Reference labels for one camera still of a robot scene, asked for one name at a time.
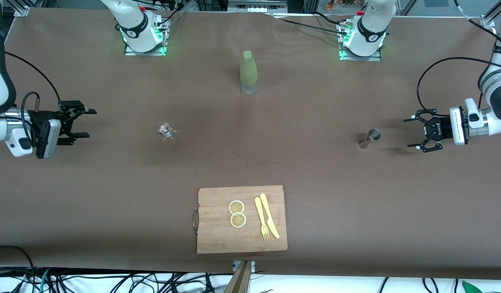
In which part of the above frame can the black looped floor cable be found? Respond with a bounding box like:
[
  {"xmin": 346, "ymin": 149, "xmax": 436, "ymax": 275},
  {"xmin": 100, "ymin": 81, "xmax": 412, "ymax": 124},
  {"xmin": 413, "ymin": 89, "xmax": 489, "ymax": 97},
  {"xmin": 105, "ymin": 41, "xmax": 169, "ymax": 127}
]
[{"xmin": 0, "ymin": 245, "xmax": 35, "ymax": 293}]

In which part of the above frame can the green sleeved glass bottle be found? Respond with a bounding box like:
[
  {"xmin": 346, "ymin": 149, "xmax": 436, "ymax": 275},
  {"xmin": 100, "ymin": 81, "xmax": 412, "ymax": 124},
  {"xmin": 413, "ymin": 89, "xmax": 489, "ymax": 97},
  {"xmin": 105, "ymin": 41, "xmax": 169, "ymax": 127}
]
[{"xmin": 240, "ymin": 50, "xmax": 258, "ymax": 96}]

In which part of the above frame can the clear glass beaker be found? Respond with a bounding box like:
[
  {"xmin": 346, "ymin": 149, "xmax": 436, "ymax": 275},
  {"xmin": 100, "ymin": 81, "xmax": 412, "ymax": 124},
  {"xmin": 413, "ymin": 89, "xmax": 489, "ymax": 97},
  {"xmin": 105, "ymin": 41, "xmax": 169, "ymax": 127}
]
[{"xmin": 157, "ymin": 121, "xmax": 177, "ymax": 139}]

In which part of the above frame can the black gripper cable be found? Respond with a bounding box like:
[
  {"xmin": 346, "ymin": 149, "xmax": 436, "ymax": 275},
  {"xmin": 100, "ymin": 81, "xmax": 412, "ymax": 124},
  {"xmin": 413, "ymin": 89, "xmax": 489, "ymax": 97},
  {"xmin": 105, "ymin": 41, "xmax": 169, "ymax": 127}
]
[
  {"xmin": 416, "ymin": 0, "xmax": 501, "ymax": 112},
  {"xmin": 4, "ymin": 52, "xmax": 62, "ymax": 143}
]

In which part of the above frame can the teal floor cable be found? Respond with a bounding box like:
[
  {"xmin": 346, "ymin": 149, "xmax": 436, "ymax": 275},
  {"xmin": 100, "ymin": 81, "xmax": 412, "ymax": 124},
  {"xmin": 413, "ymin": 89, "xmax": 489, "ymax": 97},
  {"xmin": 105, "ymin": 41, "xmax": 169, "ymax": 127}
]
[{"xmin": 31, "ymin": 268, "xmax": 52, "ymax": 293}]

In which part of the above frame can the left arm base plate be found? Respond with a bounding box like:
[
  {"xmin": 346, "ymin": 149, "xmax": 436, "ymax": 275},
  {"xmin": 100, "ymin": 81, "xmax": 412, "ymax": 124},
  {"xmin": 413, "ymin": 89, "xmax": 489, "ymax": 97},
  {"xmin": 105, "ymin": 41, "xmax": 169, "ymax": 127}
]
[{"xmin": 339, "ymin": 22, "xmax": 382, "ymax": 61}]

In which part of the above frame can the yellow plastic knife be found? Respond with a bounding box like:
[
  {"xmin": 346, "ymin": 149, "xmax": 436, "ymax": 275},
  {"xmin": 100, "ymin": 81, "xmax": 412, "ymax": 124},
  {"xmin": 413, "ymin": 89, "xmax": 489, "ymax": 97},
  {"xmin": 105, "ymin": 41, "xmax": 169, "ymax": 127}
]
[{"xmin": 260, "ymin": 193, "xmax": 280, "ymax": 239}]

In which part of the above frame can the long black table cable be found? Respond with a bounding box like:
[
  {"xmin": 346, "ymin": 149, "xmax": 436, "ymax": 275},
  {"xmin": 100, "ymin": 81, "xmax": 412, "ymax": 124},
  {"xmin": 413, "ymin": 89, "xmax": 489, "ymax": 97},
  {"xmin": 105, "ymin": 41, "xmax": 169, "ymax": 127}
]
[{"xmin": 271, "ymin": 14, "xmax": 351, "ymax": 36}]

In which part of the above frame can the short black table cable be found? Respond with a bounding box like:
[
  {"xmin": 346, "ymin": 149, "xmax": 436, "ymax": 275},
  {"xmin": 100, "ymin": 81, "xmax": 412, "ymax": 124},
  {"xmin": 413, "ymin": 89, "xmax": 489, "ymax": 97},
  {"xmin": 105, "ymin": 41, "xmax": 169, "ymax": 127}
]
[{"xmin": 314, "ymin": 11, "xmax": 353, "ymax": 26}]

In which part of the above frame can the yellow plastic fork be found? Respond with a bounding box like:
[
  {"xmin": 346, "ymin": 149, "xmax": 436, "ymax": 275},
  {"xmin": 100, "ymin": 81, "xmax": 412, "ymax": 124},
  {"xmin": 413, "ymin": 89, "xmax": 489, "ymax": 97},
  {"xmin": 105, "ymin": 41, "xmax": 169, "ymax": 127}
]
[{"xmin": 255, "ymin": 197, "xmax": 270, "ymax": 241}]

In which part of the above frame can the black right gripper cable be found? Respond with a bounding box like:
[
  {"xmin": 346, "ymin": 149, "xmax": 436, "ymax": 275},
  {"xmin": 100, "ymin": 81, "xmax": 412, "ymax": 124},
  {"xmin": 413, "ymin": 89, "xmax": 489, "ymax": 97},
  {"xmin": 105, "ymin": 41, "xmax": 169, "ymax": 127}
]
[{"xmin": 4, "ymin": 52, "xmax": 62, "ymax": 143}]

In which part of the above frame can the small metal bracket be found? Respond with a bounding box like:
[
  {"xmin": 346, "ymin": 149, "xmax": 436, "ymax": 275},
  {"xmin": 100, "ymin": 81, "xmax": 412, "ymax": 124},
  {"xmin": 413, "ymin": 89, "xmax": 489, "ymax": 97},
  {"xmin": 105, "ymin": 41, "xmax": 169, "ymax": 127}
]
[{"xmin": 233, "ymin": 260, "xmax": 256, "ymax": 274}]

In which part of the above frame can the steel double jigger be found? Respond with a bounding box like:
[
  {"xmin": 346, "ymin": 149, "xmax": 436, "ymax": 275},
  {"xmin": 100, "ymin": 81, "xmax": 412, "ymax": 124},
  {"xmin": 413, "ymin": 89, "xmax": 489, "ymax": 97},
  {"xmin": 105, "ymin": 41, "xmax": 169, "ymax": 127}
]
[{"xmin": 358, "ymin": 128, "xmax": 382, "ymax": 149}]

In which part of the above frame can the wooden stand post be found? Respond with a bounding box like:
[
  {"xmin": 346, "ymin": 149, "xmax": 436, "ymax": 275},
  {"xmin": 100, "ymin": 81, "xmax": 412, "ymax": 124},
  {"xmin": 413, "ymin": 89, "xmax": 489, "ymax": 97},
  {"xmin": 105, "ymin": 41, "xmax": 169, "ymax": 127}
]
[{"xmin": 224, "ymin": 260, "xmax": 253, "ymax": 293}]

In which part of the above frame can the aluminium frame profile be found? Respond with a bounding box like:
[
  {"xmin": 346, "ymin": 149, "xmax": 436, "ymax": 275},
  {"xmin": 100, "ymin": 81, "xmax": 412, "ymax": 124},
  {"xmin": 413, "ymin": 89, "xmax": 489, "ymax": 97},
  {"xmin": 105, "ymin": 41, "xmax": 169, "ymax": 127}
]
[
  {"xmin": 7, "ymin": 0, "xmax": 31, "ymax": 17},
  {"xmin": 480, "ymin": 0, "xmax": 501, "ymax": 29}
]

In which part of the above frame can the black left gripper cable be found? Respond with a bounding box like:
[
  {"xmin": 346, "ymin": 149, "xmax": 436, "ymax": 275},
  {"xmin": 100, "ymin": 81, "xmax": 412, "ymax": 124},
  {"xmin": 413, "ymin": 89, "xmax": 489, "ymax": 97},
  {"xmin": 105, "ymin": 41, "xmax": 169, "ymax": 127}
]
[{"xmin": 416, "ymin": 0, "xmax": 501, "ymax": 112}]

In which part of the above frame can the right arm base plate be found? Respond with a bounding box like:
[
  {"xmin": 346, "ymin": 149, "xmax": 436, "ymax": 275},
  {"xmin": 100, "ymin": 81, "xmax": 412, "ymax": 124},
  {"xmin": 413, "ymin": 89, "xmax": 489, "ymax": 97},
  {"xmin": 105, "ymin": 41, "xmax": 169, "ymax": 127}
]
[{"xmin": 124, "ymin": 18, "xmax": 166, "ymax": 56}]

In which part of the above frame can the wooden cutting board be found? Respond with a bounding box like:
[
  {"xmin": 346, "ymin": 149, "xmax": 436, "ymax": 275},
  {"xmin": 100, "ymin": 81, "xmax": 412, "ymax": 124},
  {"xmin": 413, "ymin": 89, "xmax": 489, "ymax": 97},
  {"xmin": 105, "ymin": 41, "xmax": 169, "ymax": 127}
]
[{"xmin": 192, "ymin": 185, "xmax": 288, "ymax": 254}]

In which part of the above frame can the grey equipment box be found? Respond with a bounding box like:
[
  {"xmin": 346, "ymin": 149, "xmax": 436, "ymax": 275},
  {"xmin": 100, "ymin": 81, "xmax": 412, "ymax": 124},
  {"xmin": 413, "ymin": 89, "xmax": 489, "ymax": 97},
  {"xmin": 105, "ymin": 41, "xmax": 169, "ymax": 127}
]
[{"xmin": 228, "ymin": 0, "xmax": 288, "ymax": 13}]

